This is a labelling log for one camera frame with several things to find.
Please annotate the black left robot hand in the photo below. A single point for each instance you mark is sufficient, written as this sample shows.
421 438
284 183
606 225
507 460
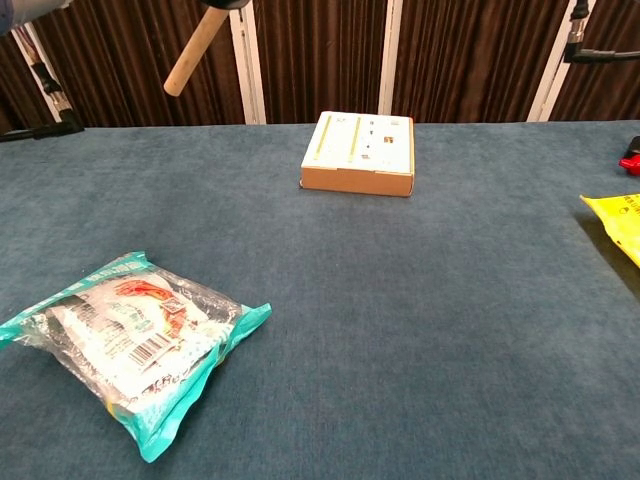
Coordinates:
225 3

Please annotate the plain wooden drumstick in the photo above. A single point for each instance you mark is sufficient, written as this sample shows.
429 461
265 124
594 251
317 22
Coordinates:
195 50

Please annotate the brown pleated curtain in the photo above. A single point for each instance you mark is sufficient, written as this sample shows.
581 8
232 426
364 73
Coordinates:
320 50

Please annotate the flat cardboard box white top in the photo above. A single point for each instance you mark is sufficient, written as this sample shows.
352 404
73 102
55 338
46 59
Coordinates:
357 150

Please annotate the teal clear snack bag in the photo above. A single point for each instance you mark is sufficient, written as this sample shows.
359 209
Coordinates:
130 340

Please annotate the blue velvet table cloth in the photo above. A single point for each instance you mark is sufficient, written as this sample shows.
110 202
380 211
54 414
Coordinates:
400 325

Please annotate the red and black tool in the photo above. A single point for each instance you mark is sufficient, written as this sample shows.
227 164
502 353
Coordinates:
632 165

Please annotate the yellow plastic bag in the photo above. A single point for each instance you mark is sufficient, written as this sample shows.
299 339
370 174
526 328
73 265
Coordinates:
622 220

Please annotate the white frame post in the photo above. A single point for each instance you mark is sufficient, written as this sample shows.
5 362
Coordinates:
390 55
24 45
250 75
547 95

